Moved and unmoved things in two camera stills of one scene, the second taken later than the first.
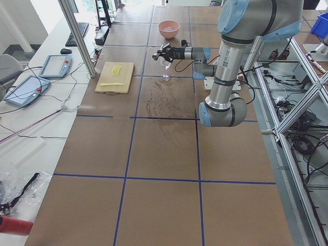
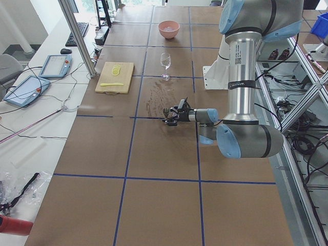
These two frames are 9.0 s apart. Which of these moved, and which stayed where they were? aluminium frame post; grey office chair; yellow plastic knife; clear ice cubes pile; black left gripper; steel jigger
Moved: steel jigger; black left gripper
Stayed: clear ice cubes pile; grey office chair; yellow plastic knife; aluminium frame post
